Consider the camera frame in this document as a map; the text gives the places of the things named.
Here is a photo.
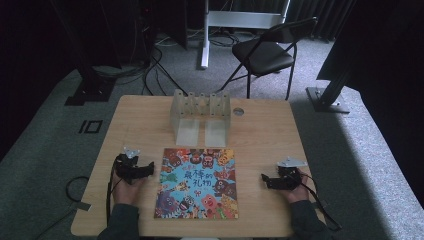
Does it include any hand-held gripper black cable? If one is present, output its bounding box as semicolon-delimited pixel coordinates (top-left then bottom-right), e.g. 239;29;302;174
105;162;117;225
299;172;343;232

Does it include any person's left hand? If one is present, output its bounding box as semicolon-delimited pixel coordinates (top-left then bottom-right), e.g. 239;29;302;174
111;169;148;206

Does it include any left hand-held gripper black cable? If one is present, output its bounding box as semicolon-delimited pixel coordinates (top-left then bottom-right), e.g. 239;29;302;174
105;162;117;225

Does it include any white metal desk frame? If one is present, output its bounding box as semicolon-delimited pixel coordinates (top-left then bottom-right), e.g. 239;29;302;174
199;0;292;70

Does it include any black looped floor cable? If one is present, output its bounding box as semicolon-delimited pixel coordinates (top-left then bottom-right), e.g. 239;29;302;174
33;175;91;240

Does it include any black stand with grey base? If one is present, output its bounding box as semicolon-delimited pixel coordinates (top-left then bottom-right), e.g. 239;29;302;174
305;0;358;115

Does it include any right hand-held gripper black cable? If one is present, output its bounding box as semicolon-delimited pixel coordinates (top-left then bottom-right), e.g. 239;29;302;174
299;172;343;232

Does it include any person's right hand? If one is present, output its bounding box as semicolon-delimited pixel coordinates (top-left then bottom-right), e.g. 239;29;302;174
278;168;312;205

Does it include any black folding chair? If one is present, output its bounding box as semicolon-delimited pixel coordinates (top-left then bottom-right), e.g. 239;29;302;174
216;17;319;101

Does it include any clear acrylic book rack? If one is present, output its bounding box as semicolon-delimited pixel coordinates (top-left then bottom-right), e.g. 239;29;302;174
169;88;232;148

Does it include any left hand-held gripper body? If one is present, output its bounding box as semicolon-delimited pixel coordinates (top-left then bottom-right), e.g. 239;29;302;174
113;146;149;185

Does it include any bundle of black floor cables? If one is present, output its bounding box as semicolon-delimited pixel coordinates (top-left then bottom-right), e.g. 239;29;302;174
93;29;189;98

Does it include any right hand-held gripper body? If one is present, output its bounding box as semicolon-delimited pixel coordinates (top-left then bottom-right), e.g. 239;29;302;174
270;156;309;192

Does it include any black stand with square base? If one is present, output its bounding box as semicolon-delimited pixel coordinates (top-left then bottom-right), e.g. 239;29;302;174
49;0;116;107

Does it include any dark curtain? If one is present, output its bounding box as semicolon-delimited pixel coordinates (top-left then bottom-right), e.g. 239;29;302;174
286;0;356;42

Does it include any colourful picture book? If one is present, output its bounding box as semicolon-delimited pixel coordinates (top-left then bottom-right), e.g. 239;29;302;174
153;147;240;221

